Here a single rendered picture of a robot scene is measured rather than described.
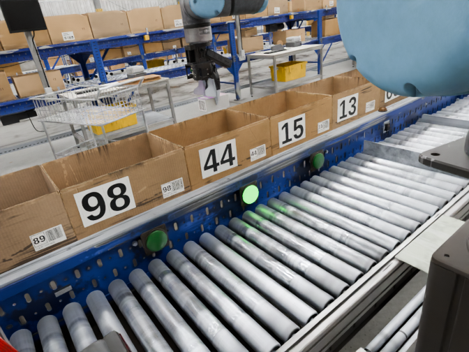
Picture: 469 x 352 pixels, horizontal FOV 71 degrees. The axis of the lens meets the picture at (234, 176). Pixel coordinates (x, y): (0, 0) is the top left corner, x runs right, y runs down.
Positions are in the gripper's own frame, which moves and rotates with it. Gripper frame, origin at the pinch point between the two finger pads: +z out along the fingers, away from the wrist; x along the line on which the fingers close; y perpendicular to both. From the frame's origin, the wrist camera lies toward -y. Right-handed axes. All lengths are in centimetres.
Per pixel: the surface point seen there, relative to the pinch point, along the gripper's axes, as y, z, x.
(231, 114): -19.3, 13.0, -16.5
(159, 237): 38, 33, 16
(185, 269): 36, 41, 27
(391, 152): -72, 38, 31
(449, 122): -132, 40, 32
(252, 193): -0.9, 33.5, 16.2
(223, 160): 4.7, 20.1, 8.4
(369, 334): -38, 115, 46
